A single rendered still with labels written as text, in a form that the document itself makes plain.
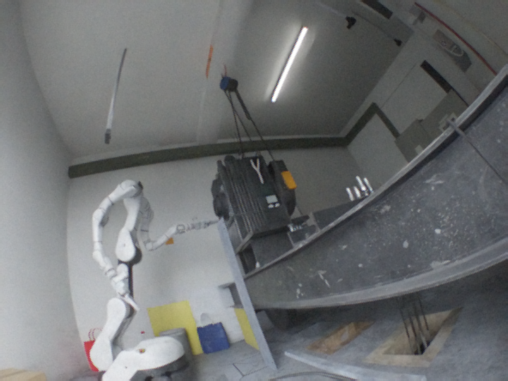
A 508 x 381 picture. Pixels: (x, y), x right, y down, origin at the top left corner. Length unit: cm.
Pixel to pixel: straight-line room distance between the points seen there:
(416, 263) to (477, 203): 21
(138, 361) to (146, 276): 139
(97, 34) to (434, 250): 270
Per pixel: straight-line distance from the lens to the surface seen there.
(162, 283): 256
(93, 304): 279
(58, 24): 258
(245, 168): 183
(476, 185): 49
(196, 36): 249
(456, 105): 364
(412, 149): 385
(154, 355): 139
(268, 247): 144
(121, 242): 162
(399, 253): 60
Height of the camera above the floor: 58
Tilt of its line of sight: 24 degrees up
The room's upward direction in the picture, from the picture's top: 21 degrees counter-clockwise
